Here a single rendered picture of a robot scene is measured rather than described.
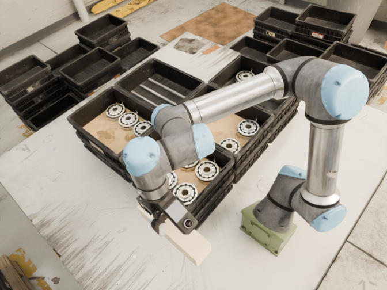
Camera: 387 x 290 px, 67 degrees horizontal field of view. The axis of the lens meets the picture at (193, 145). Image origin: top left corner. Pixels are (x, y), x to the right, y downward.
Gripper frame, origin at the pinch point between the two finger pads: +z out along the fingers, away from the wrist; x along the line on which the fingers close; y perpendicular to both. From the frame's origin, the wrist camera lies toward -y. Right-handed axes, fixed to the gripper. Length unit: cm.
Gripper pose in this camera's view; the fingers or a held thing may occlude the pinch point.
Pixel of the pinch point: (172, 226)
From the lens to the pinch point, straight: 87.8
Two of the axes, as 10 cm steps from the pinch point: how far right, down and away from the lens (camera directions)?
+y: -7.4, -4.8, 4.8
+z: 0.9, 6.2, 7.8
